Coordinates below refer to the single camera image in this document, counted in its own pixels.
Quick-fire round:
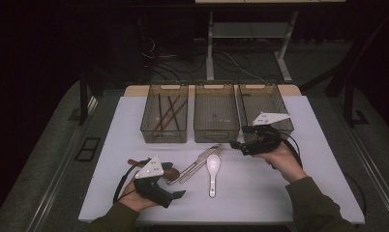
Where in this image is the white metal desk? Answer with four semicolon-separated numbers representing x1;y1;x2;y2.
194;0;346;83

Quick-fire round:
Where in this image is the brown wooden chopstick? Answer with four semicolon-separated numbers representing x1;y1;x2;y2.
152;96;184;132
156;100;189;135

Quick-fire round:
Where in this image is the white ceramic spoon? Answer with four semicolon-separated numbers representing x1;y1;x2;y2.
206;154;222;198

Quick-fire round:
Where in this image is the smoky clear plastic bin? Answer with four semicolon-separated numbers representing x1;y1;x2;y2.
193;80;241;144
235;80;295;144
139;80;190;144

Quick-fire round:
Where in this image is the metal table knife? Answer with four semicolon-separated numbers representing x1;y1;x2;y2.
166;143;222;186

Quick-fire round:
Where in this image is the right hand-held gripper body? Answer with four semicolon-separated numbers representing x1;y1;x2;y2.
240;111;292;157

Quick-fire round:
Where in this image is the person's right hand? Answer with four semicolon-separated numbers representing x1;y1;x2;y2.
254;141;308;185

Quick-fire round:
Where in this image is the brown wooden spoon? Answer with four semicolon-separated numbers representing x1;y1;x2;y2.
127;159;181;181

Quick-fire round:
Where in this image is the black floor socket frame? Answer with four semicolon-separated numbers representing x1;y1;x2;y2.
75;136;103;162

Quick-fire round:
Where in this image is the hand-held gripper cable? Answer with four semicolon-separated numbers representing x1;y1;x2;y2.
113;159;152;205
273;129;369;231

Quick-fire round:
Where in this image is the metal floor rail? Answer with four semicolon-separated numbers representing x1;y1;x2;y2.
341;124;389;223
29;96;99;232

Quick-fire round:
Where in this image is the black metal stand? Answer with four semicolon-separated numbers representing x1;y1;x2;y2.
343;18;371;129
77;72;91;127

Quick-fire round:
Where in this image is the white floor cable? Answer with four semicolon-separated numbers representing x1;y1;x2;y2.
221;50;265;82

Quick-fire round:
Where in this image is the person's left hand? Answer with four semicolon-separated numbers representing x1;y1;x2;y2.
118;180;158;213

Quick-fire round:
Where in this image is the right hand-held gripper cable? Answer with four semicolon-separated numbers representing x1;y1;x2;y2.
273;129;369;231

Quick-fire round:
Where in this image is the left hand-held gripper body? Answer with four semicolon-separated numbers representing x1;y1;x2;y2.
133;156;174;210

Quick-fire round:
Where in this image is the tangle of black floor cables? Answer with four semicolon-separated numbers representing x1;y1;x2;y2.
138;35;268;83

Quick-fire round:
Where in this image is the left hand-held gripper cable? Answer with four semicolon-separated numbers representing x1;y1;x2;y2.
113;159;152;205

